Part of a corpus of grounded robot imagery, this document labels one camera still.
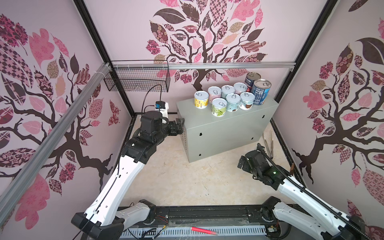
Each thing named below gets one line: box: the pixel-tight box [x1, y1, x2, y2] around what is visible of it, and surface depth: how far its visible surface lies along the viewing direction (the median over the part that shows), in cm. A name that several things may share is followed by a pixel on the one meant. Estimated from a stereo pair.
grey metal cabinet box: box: [176, 96, 279, 163], surface depth 76 cm
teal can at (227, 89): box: [221, 85, 236, 99], surface depth 79 cm
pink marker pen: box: [190, 226, 218, 236], surface depth 71 cm
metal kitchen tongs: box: [263, 131, 274, 159], surface depth 100 cm
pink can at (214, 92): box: [207, 86, 222, 103], surface depth 77 cm
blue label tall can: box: [251, 78, 272, 106], surface depth 73 cm
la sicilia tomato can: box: [244, 72, 261, 91], surface depth 78 cm
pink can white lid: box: [233, 82, 248, 95], surface depth 79 cm
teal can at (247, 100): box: [239, 91, 256, 110], surface depth 75 cm
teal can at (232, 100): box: [226, 93, 242, 113], surface depth 74 cm
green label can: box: [211, 97, 228, 118], surface depth 71 cm
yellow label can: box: [194, 90, 209, 109], surface depth 75 cm
